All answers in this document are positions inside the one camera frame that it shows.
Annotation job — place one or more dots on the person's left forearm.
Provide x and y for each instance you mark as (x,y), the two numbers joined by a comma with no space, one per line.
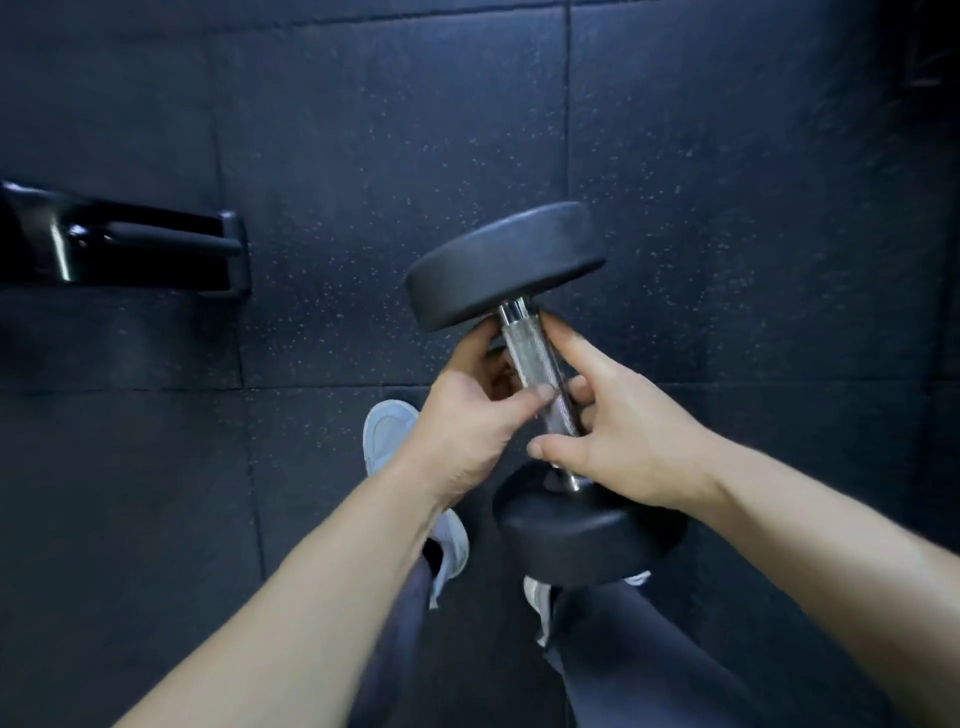
(300,615)

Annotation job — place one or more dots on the grey trousers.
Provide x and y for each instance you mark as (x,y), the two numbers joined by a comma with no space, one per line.
(637,660)

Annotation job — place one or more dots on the medium black round dumbbell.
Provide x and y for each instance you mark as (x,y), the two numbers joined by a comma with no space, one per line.
(510,262)

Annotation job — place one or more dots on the person's right forearm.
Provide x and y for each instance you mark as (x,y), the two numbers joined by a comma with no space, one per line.
(840,555)

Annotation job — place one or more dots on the person's left hand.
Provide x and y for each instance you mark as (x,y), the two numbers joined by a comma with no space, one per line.
(457,435)

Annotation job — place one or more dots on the person's right hand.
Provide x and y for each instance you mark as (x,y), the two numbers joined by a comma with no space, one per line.
(645,450)

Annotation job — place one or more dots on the red padded weight bench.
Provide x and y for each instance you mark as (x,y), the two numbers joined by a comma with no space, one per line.
(165,238)

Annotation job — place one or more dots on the black rubber floor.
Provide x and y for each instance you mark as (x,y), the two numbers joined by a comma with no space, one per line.
(750,225)

